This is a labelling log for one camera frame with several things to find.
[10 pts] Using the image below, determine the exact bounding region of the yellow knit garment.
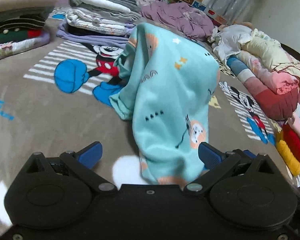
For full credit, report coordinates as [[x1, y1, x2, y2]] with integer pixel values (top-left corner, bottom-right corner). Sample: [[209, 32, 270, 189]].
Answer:
[[275, 130, 300, 177]]

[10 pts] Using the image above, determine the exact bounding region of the red green black sweater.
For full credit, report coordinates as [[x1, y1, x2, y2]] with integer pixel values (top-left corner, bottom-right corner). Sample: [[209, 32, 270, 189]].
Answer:
[[0, 15, 46, 44]]

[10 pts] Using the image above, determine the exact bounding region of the brown Mickey Mouse blanket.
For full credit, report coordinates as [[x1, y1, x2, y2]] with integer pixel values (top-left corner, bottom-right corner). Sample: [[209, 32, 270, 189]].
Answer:
[[0, 42, 300, 239]]

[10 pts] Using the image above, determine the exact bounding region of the red knit garment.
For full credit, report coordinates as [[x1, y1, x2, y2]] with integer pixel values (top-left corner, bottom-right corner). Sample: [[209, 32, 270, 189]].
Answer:
[[282, 124, 300, 163]]

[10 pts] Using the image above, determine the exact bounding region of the lavender cartoon folded garment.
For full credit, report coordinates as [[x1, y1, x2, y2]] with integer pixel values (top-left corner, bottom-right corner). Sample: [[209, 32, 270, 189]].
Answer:
[[0, 30, 50, 60]]

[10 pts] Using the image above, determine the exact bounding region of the white patterned folded blanket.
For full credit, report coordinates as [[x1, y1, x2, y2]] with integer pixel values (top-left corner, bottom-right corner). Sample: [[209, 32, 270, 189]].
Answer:
[[65, 8, 135, 36]]

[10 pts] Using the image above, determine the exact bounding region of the purple floral quilt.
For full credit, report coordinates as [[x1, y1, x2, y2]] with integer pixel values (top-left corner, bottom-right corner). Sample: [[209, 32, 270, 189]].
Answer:
[[135, 0, 214, 40]]

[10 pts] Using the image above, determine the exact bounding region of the lavender folded sheet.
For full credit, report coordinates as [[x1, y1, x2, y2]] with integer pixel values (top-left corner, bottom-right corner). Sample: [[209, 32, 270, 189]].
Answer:
[[56, 20, 128, 49]]

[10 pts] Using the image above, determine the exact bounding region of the white rolled towel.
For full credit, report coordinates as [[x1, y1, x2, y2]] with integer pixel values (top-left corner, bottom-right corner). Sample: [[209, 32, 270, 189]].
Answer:
[[70, 0, 131, 13]]

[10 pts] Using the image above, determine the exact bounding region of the striped red pink rolled quilt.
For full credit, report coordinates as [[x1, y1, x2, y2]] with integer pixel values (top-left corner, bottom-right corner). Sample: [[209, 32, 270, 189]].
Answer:
[[226, 56, 300, 120]]

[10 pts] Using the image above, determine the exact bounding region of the cream ruffled quilt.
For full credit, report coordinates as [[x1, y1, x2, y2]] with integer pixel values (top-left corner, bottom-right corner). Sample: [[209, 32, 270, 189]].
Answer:
[[237, 29, 300, 95]]

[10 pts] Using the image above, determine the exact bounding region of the teal patterned children's garment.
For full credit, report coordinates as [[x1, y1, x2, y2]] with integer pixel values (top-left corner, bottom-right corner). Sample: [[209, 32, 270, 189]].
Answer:
[[109, 23, 220, 186]]

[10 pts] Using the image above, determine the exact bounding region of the white crumpled cloth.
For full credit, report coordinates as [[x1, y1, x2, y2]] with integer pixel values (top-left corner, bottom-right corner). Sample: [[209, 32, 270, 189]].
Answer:
[[207, 24, 253, 64]]

